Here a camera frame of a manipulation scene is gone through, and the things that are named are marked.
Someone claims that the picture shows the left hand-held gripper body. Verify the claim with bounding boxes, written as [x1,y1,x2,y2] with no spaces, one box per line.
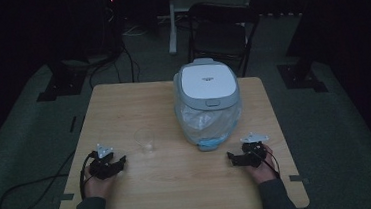
[86,142,121,182]

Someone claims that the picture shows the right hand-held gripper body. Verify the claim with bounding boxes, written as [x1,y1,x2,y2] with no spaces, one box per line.
[239,130,271,168]

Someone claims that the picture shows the person's right hand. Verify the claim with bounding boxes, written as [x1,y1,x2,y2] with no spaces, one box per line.
[244,143,280,185]

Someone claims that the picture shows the person's left hand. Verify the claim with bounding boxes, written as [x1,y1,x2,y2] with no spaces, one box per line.
[82,171,116,202]

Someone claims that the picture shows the clear plastic cup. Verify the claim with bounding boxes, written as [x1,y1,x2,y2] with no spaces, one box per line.
[132,127,157,156]

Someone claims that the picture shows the clear plastic trash bag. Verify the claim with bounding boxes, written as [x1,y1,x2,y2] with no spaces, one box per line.
[173,94,245,149]

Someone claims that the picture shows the grey tape piece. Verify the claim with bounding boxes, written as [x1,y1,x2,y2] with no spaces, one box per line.
[287,173,310,184]
[55,191,76,203]

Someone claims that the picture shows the black tape strip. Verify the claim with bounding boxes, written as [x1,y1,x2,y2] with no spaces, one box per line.
[67,115,79,135]

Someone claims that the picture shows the grey trash can white lid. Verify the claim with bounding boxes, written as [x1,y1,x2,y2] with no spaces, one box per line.
[170,54,246,154]

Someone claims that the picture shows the black folding chair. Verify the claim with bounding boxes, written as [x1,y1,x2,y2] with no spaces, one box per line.
[183,0,266,82]

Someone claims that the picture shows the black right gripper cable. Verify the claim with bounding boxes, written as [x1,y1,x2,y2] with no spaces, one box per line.
[250,142,283,181]

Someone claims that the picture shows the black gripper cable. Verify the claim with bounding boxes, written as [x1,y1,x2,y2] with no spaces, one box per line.
[0,148,101,209]
[250,142,283,181]

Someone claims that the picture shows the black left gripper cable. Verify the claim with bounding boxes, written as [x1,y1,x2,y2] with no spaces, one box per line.
[0,148,101,209]

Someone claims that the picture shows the black stand base plate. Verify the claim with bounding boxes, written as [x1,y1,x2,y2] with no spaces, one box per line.
[33,57,90,103]
[276,59,329,97]

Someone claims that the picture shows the black floor cables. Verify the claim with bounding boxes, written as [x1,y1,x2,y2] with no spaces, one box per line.
[85,37,142,90]

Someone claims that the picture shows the black stand post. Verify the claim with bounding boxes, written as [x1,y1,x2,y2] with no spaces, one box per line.
[282,0,342,77]

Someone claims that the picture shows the white floor cable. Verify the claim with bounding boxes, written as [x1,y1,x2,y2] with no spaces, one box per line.
[120,22,151,37]

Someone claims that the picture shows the white desk frame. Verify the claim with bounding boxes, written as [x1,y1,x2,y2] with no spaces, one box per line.
[164,0,261,56]

